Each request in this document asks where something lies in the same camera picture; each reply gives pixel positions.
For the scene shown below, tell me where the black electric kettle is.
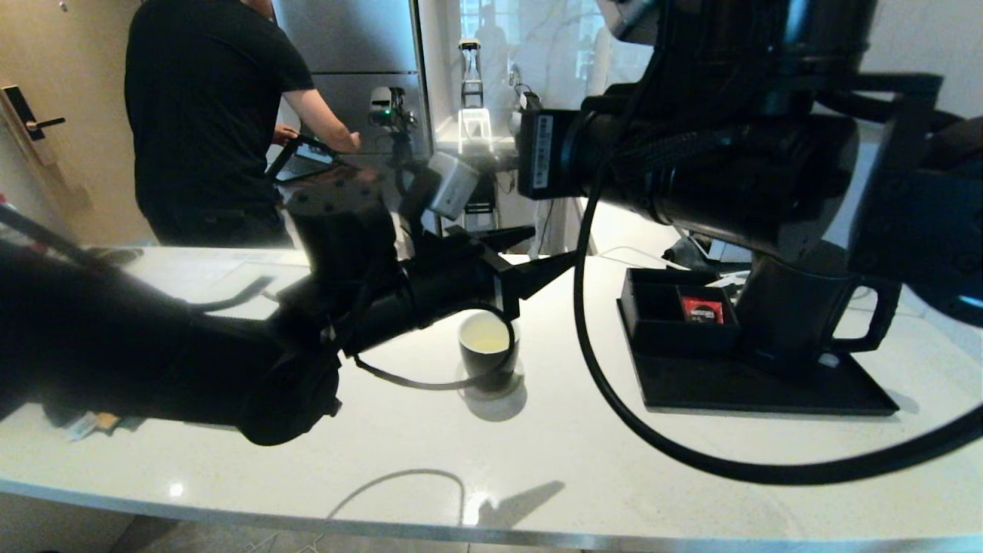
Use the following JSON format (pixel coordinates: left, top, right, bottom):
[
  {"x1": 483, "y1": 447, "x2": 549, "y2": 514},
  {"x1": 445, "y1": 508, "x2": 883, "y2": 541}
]
[{"x1": 733, "y1": 246, "x2": 902, "y2": 376}]

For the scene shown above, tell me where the black mug white inside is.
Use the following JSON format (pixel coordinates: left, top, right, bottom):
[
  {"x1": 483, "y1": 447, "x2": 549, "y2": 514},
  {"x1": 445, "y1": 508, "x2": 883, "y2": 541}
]
[{"x1": 458, "y1": 310, "x2": 522, "y2": 390}]

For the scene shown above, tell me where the black curved desk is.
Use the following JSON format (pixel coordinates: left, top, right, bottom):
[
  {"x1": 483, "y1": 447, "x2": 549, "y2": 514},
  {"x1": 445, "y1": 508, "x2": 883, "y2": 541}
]
[{"x1": 399, "y1": 146, "x2": 531, "y2": 174}]

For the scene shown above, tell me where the white round saucer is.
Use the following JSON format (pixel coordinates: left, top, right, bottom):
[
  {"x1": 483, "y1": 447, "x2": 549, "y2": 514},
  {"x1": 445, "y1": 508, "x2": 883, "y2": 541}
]
[{"x1": 454, "y1": 359, "x2": 528, "y2": 402}]

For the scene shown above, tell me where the dark grey power plug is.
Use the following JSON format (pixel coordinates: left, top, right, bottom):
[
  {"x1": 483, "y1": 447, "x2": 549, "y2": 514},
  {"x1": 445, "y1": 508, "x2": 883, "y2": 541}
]
[{"x1": 664, "y1": 237, "x2": 715, "y2": 270}]

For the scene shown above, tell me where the black compartment sachet box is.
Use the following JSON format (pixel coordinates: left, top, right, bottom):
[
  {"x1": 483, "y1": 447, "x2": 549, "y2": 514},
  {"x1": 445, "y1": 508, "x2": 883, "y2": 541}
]
[{"x1": 617, "y1": 268, "x2": 743, "y2": 356}]

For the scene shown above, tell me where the brown wooden table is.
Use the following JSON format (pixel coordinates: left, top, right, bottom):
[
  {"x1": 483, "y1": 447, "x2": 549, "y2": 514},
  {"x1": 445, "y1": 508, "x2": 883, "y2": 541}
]
[{"x1": 276, "y1": 157, "x2": 385, "y2": 208}]

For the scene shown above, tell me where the black white robot stand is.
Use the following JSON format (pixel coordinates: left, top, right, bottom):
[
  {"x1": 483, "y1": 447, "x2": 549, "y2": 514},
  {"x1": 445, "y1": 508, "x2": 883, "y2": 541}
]
[{"x1": 458, "y1": 37, "x2": 501, "y2": 231}]

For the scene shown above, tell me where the red sachet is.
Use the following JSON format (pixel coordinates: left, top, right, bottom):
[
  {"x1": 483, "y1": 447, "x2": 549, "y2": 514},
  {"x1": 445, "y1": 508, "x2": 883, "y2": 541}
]
[{"x1": 680, "y1": 297, "x2": 726, "y2": 326}]

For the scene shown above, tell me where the open laptop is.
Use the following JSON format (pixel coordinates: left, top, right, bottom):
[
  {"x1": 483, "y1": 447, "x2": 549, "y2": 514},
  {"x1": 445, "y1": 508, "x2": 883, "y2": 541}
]
[{"x1": 269, "y1": 137, "x2": 339, "y2": 184}]

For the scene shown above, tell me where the silver refrigerator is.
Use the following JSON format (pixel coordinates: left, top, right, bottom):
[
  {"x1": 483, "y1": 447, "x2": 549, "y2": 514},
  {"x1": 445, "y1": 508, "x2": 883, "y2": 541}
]
[{"x1": 273, "y1": 0, "x2": 444, "y2": 193}]

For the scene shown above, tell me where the black rectangular serving tray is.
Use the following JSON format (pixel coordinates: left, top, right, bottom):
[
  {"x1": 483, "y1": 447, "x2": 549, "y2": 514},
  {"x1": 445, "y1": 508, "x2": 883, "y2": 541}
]
[{"x1": 616, "y1": 300, "x2": 899, "y2": 417}]

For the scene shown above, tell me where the person in black shirt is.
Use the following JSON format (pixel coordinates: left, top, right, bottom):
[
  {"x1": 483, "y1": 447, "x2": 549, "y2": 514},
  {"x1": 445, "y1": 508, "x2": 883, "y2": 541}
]
[{"x1": 124, "y1": 0, "x2": 362, "y2": 248}]

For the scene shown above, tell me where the orange grey cleaning cloth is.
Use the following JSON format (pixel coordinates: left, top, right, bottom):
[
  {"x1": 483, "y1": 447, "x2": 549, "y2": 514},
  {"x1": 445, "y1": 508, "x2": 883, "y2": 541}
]
[{"x1": 65, "y1": 411, "x2": 147, "y2": 442}]

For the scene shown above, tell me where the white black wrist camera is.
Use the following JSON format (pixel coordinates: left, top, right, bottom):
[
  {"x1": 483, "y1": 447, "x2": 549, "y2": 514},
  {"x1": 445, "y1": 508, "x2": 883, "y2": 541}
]
[
  {"x1": 597, "y1": 0, "x2": 661, "y2": 45},
  {"x1": 422, "y1": 151, "x2": 481, "y2": 220}
]

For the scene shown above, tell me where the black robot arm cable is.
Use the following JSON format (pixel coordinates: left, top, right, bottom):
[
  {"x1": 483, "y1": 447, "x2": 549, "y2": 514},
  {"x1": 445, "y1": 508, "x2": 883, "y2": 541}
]
[
  {"x1": 0, "y1": 204, "x2": 275, "y2": 316},
  {"x1": 572, "y1": 108, "x2": 983, "y2": 486},
  {"x1": 353, "y1": 303, "x2": 517, "y2": 391}
]

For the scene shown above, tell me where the grey camera device green light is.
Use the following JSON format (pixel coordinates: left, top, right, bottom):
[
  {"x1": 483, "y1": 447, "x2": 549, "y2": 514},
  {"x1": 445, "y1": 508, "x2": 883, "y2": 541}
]
[{"x1": 369, "y1": 85, "x2": 420, "y2": 147}]

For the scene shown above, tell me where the black door handle lock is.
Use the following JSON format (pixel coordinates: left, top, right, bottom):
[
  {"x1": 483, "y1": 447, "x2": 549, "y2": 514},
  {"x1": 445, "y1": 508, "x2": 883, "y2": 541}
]
[{"x1": 2, "y1": 84, "x2": 68, "y2": 166}]

